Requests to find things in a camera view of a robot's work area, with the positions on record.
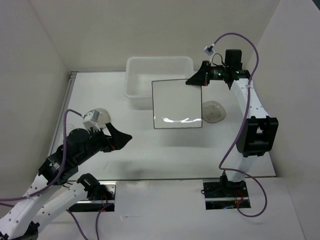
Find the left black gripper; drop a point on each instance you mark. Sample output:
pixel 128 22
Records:
pixel 118 139

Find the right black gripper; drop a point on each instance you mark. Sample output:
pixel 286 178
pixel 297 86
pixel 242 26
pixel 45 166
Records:
pixel 201 78

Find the square white plate black rim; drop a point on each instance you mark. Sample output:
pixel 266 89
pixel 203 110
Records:
pixel 176 105

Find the clear glass dish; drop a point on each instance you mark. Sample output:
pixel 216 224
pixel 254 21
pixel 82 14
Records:
pixel 104 117
pixel 213 112

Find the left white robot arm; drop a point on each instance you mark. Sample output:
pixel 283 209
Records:
pixel 33 211

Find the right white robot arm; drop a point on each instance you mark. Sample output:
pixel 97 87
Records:
pixel 258 129

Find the white plastic bin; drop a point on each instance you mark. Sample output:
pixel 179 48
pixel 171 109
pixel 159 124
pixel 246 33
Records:
pixel 141 71

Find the clear plastic cup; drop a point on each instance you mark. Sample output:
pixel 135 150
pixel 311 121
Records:
pixel 70 127

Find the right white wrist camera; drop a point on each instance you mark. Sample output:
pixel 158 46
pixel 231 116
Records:
pixel 209 50

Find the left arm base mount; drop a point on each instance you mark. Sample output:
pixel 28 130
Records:
pixel 101 200

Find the aluminium rail left edge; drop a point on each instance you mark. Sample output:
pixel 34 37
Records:
pixel 58 132

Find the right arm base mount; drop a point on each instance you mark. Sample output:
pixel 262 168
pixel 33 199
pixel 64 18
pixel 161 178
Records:
pixel 215 198

